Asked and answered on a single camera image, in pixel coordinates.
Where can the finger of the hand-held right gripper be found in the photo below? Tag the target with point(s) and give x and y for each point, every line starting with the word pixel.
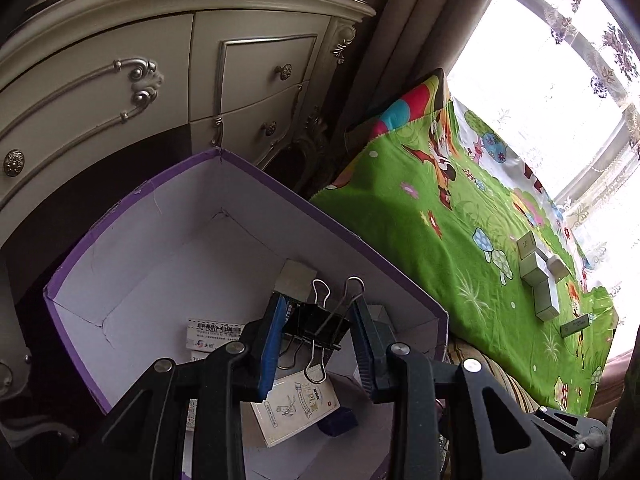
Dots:
pixel 575 430

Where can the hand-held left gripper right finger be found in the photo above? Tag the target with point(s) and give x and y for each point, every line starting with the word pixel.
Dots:
pixel 365 355

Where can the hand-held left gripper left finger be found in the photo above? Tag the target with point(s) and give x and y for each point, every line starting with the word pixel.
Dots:
pixel 270 355

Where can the black binder clip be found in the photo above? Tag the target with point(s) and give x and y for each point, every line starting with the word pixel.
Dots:
pixel 315 320

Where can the cream medicine box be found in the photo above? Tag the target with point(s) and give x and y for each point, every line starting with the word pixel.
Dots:
pixel 295 410

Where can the dark blue box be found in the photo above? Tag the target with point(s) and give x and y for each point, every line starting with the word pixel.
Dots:
pixel 340 422

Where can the purple cardboard box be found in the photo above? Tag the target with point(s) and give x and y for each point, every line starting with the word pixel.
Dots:
pixel 165 240

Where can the red and white medicine box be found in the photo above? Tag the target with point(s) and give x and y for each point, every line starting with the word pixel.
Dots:
pixel 210 335

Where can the silver foil box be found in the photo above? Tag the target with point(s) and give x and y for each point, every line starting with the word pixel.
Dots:
pixel 532 270
pixel 295 277
pixel 527 245

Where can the white and teal box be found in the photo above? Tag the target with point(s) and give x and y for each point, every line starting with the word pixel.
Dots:
pixel 575 325

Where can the printed green blanket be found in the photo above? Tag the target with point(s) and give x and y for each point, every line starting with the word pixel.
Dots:
pixel 425 260

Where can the tall white box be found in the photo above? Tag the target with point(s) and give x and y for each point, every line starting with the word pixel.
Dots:
pixel 545 300

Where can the round metal drawer knob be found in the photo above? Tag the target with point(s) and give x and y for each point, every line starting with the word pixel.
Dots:
pixel 13 162
pixel 285 71
pixel 270 127

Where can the cream carved dresser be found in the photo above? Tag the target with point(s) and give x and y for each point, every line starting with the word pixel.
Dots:
pixel 100 125

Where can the brown drape curtain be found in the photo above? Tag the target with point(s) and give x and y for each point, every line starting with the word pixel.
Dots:
pixel 400 35

